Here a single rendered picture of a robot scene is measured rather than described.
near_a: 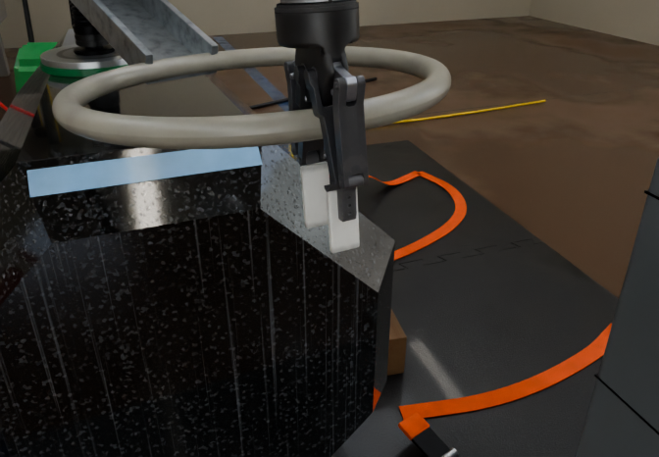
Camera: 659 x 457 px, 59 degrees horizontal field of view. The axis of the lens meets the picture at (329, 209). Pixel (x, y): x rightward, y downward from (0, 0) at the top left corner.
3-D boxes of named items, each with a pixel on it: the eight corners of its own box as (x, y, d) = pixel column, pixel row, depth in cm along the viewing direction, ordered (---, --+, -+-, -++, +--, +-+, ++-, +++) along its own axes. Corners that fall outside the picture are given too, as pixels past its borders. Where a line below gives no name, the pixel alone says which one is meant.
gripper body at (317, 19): (376, -5, 49) (379, 104, 53) (334, -6, 56) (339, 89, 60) (292, 2, 46) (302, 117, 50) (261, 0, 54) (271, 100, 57)
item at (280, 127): (12, 101, 80) (6, 79, 79) (300, 54, 107) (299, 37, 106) (156, 194, 44) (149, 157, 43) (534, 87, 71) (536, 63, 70)
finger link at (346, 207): (349, 165, 54) (364, 175, 52) (351, 215, 56) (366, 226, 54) (334, 168, 54) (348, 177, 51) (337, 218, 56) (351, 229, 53)
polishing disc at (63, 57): (97, 73, 111) (96, 67, 110) (18, 63, 119) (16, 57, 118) (168, 52, 128) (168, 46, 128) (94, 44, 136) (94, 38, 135)
